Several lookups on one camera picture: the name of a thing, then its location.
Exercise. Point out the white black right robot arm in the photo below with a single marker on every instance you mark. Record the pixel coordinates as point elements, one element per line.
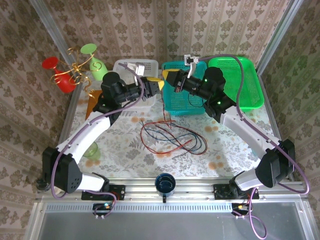
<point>250,132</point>

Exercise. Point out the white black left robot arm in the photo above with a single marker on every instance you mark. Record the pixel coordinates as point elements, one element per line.
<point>82,140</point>

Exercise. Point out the white plastic basket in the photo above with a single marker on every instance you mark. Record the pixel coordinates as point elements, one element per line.
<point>150,66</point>

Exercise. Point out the light green plastic goblet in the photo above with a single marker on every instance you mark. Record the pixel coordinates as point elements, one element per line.
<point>97,70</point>

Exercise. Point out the teal plastic basket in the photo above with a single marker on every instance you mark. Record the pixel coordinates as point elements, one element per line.
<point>180,105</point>

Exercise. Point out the orange square mat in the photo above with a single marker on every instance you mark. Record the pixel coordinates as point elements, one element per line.
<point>91,105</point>

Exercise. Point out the green plastic basket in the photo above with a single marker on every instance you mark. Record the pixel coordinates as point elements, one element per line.
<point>250,82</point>

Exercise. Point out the red plastic goblet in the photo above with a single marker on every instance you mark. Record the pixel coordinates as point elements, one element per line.
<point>65,83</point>

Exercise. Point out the green transparent cup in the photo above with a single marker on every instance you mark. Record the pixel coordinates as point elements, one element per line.
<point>93,152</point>

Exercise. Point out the floral tablecloth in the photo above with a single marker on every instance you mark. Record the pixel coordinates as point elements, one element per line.
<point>125,155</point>

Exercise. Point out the dark blue mug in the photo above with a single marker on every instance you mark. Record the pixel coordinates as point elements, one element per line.
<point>165,185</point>

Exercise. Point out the left small controller board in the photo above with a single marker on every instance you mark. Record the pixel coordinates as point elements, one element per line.
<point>101,207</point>

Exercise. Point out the small controller board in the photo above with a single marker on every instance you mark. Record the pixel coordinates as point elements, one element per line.
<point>240,208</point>
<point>101,207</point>

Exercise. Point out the right small controller board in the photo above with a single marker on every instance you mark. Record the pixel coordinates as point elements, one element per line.
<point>240,208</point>

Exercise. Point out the aluminium frame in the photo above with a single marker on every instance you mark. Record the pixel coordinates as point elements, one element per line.
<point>190,190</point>

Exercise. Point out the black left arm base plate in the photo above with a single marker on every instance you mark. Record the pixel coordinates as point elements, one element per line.
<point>120,192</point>

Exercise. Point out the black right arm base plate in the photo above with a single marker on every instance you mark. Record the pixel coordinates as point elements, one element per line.
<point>218,192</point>

